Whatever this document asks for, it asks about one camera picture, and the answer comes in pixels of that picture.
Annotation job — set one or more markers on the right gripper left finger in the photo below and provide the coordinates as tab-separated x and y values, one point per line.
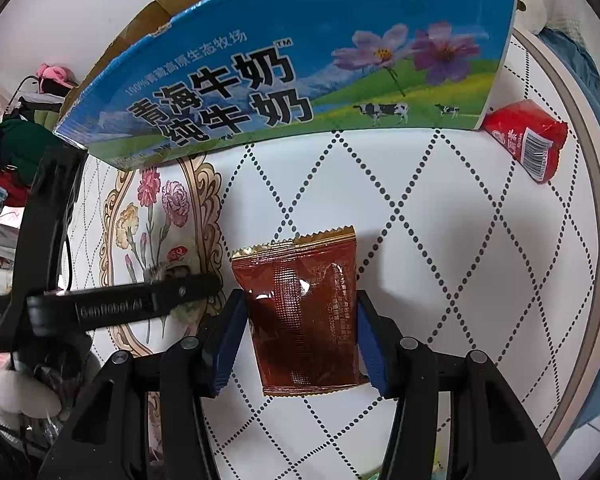
192	370

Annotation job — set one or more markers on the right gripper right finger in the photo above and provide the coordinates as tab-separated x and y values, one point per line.
403	369

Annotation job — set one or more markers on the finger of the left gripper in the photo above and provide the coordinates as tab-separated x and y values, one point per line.
91	309

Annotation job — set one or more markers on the dark red-brown snack packet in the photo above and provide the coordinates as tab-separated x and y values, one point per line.
301	303

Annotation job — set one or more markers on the small red barcode packet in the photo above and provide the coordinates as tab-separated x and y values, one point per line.
533	137

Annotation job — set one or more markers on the round white floral tabletop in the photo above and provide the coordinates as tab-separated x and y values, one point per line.
455	240

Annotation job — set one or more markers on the pile of clothes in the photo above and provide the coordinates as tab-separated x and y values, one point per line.
26	137

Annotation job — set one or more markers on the cardboard milk carton box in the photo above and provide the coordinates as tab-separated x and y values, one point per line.
192	76

